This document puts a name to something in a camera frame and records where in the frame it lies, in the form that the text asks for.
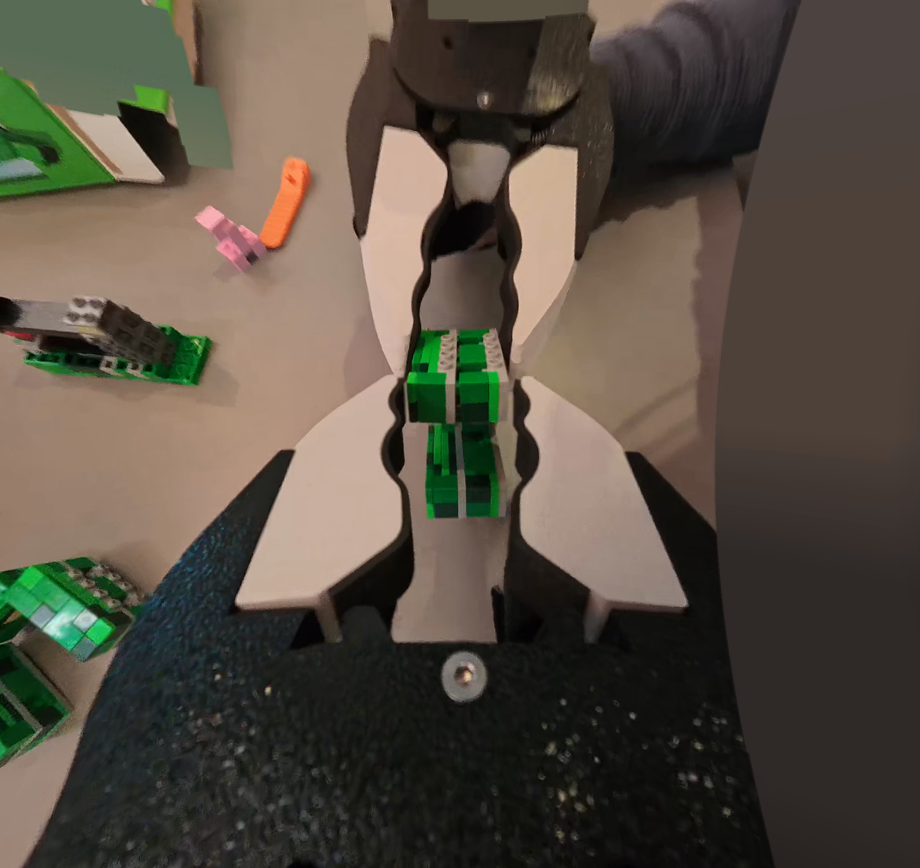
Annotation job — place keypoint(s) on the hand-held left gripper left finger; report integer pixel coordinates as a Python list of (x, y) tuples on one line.
[(330, 523)]

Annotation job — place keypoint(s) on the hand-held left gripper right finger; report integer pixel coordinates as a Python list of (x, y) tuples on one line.
[(596, 530)]

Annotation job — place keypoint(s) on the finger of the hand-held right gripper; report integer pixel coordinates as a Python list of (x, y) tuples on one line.
[(395, 221), (546, 228)]

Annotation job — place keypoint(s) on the small green hinge brick piece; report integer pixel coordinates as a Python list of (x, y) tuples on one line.
[(463, 480)]

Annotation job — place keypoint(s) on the person's right forearm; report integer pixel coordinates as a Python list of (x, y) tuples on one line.
[(690, 85)]

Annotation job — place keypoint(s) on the orange brick separator tool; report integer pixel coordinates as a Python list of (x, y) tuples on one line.
[(286, 200)]

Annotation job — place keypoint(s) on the pink brick pig figure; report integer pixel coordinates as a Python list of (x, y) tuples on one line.
[(233, 239)]

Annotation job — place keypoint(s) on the grey black build green baseplate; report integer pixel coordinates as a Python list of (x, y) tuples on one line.
[(136, 350)]

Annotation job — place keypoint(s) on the green brick corner build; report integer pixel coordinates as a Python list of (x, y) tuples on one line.
[(50, 616)]

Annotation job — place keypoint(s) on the green toy brick box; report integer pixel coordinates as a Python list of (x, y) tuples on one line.
[(57, 156)]

